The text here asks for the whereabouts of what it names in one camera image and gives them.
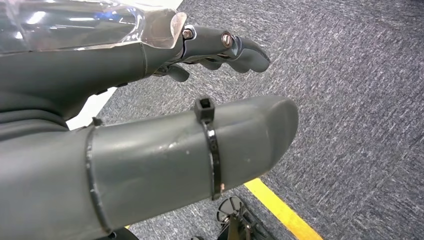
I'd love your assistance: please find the yellow floor tape strip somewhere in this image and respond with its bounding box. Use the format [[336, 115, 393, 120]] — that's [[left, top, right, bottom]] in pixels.
[[243, 178, 324, 240]]

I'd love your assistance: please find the black caster base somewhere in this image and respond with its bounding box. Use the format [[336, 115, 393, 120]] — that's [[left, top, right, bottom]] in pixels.
[[215, 195, 277, 240]]

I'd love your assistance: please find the clear plastic film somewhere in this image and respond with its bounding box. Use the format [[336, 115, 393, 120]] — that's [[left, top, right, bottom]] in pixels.
[[0, 0, 188, 56]]

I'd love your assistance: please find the black zip tie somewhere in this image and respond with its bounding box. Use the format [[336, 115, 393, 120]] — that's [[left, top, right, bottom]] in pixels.
[[85, 116, 114, 234], [193, 96, 223, 201]]

